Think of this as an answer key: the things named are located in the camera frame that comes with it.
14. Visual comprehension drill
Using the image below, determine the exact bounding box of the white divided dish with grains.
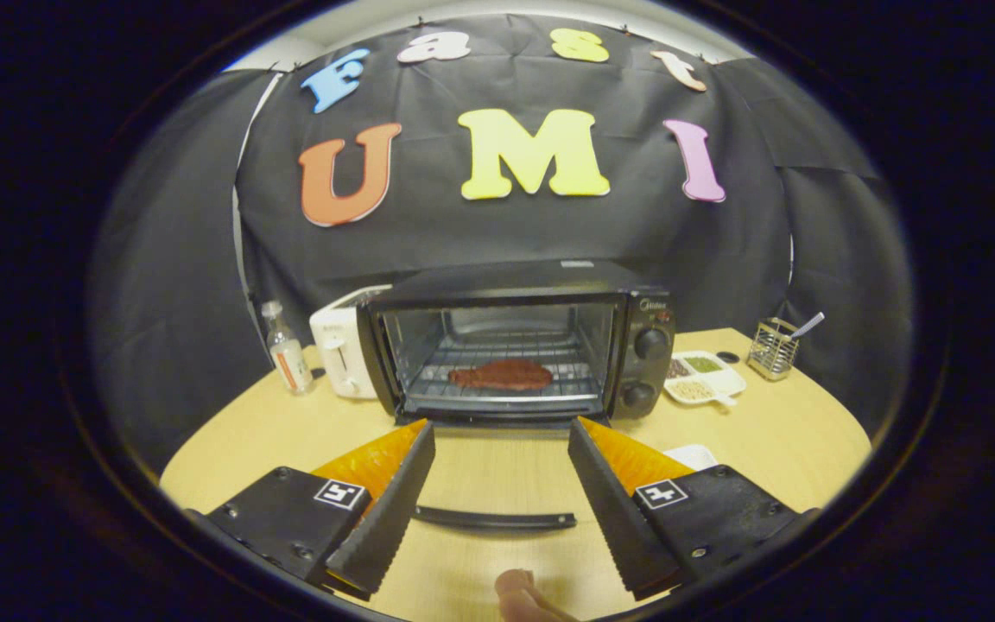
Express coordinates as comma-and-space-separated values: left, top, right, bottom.
663, 350, 747, 407

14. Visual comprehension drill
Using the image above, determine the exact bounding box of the black backdrop cloth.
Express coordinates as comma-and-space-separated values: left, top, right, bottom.
87, 13, 913, 472

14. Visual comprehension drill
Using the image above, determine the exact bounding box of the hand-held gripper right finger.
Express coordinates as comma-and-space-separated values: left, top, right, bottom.
567, 416, 818, 601

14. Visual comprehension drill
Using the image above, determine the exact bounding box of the white bread toaster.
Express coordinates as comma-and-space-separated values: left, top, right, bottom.
309, 285, 393, 400

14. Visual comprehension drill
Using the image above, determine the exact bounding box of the small white plastic tray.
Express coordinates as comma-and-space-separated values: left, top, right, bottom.
663, 444, 719, 472

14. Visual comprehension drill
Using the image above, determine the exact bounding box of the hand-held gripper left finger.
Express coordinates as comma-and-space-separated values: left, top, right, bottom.
187, 420, 436, 601

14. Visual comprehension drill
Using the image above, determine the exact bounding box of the brown meat steak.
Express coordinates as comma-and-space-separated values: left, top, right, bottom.
448, 359, 555, 391

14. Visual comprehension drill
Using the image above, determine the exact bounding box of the metal wire utensil holder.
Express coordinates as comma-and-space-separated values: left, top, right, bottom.
747, 317, 800, 382

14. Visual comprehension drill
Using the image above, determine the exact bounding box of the small clear glass bottle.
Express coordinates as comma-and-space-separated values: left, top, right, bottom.
261, 301, 314, 396

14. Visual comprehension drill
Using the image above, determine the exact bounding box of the black toaster oven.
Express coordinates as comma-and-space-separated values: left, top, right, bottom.
356, 258, 676, 530

